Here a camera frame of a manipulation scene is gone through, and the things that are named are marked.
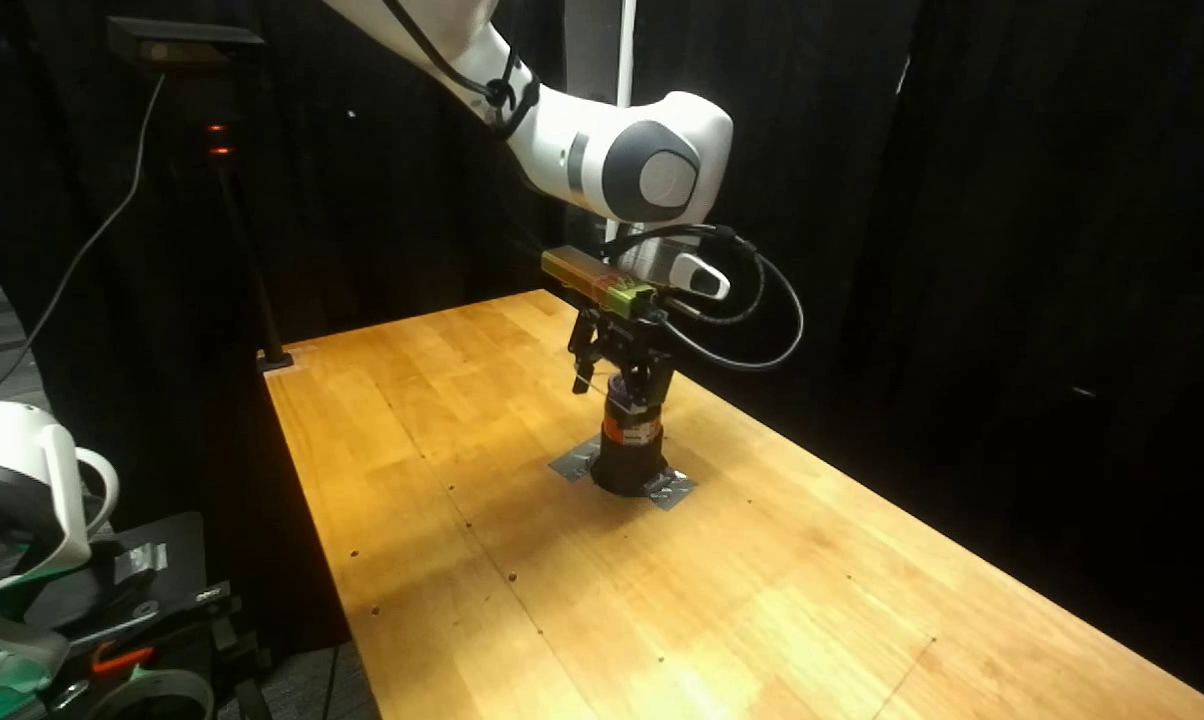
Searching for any dark cup with orange band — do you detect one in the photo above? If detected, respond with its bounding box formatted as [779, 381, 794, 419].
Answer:
[587, 377, 672, 499]

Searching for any grey hanging cable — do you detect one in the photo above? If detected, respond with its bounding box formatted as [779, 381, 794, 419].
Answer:
[0, 73, 171, 404]

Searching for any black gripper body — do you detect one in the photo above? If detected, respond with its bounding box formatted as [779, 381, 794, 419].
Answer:
[565, 302, 682, 381]

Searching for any white headset device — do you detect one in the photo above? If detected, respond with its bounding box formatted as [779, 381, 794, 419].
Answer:
[0, 395, 126, 582]

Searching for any black tripod stand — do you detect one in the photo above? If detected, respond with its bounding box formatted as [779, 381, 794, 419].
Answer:
[201, 73, 297, 377]

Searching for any orange handle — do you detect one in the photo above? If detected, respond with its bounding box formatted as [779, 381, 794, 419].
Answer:
[89, 639, 161, 680]

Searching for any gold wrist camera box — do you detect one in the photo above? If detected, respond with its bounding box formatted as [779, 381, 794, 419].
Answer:
[537, 243, 659, 319]

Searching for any pale headset strap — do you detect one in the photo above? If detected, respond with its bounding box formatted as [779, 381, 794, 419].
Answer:
[0, 553, 97, 671]

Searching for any black camera on tripod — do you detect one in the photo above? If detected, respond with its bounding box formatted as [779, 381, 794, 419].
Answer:
[101, 13, 272, 76]

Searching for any black equipment case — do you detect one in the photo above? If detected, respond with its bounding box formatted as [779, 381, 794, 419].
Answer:
[32, 513, 278, 720]

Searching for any white vertical pole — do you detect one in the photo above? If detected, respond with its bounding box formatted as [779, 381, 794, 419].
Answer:
[603, 0, 639, 108]

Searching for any black curtain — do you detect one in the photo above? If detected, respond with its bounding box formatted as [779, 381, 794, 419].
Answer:
[626, 0, 1204, 713]
[0, 0, 603, 655]

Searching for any grey round container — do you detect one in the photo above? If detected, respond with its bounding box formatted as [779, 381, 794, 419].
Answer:
[86, 663, 218, 720]

